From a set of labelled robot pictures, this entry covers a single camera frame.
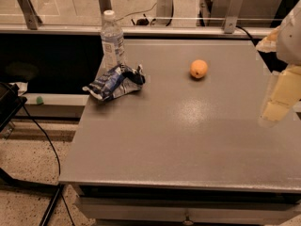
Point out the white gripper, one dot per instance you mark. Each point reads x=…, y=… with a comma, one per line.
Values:
x=290, y=40

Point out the orange fruit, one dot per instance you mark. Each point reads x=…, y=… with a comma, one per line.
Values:
x=198, y=69

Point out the blue chip bag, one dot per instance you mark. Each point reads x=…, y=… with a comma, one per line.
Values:
x=116, y=82

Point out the clear plastic water bottle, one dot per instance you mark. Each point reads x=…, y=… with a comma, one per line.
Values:
x=112, y=41

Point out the grey table drawer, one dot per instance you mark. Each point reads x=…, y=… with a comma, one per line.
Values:
x=132, y=212

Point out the small green object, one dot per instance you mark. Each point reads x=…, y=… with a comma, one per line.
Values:
x=39, y=101

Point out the black equipment at left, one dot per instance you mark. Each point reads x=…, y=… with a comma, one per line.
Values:
x=10, y=103

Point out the black stand leg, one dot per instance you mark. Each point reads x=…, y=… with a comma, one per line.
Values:
x=52, y=191

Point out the right metal rail bracket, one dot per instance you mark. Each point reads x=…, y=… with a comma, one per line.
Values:
x=232, y=15

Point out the left metal rail bracket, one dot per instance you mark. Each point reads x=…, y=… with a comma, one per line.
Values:
x=32, y=19

